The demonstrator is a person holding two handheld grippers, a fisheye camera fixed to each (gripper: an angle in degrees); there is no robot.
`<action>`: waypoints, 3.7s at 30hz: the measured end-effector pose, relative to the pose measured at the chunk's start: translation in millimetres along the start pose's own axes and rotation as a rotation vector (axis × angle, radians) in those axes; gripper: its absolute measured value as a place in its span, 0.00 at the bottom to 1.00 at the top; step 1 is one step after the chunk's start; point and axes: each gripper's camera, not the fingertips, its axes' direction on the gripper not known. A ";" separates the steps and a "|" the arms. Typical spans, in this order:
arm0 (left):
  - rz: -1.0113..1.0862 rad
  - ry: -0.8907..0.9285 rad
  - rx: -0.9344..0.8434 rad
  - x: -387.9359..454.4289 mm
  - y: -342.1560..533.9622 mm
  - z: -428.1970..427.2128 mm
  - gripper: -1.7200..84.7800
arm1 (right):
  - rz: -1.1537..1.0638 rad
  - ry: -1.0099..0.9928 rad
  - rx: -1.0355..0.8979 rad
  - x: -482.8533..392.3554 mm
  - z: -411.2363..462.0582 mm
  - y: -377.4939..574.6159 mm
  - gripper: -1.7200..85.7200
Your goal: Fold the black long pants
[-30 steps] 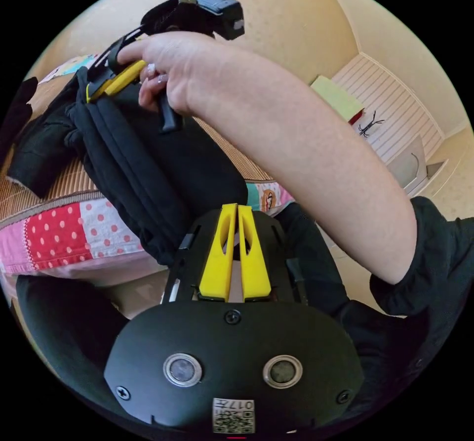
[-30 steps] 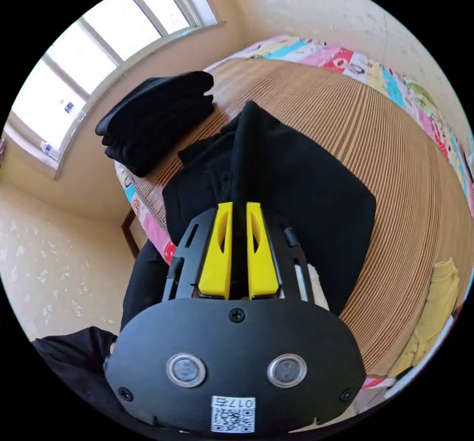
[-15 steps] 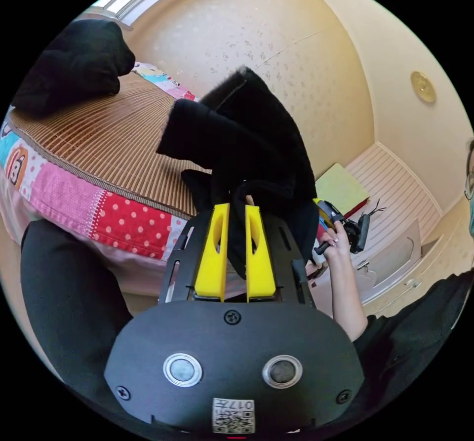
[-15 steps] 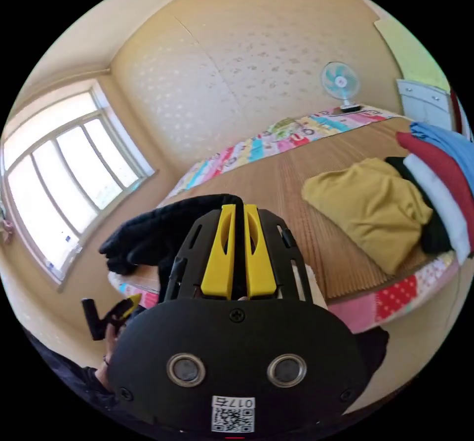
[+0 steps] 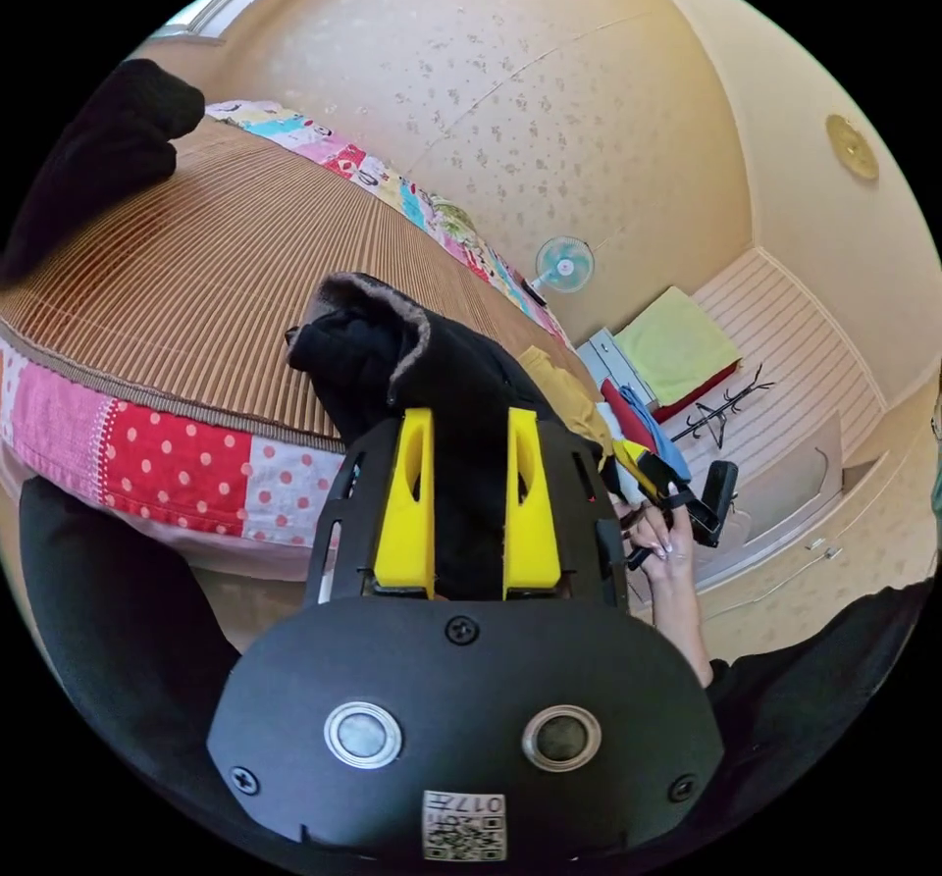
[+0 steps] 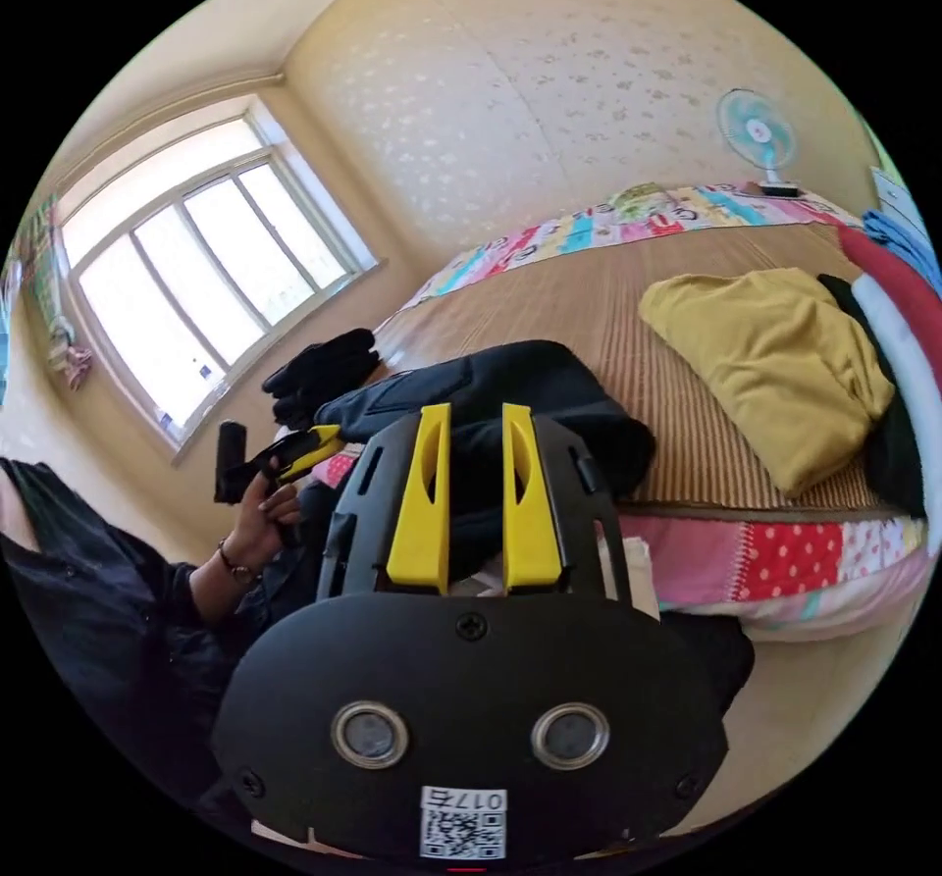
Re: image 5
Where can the bed with woven mat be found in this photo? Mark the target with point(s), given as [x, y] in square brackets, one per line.
[221, 287]

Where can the black long pants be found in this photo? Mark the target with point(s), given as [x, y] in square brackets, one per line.
[456, 368]

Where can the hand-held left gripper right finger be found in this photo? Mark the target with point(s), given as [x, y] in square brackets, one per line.
[531, 530]

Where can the small blue fan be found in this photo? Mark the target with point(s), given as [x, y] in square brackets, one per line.
[564, 265]

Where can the black coat rack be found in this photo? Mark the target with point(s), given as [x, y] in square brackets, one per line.
[717, 412]

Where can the person's right forearm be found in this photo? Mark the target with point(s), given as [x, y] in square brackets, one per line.
[681, 626]

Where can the black garment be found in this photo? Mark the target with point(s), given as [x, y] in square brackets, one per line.
[96, 162]

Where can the pile of clothes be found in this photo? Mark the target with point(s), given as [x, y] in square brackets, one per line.
[567, 394]

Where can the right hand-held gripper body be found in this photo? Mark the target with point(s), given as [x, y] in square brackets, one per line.
[681, 504]

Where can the window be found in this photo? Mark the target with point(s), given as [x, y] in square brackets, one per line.
[202, 11]

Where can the person's body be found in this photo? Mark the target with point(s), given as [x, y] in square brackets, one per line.
[110, 633]

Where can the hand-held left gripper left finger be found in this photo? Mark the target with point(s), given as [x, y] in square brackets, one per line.
[403, 523]

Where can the person's right hand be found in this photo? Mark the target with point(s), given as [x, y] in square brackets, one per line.
[666, 548]

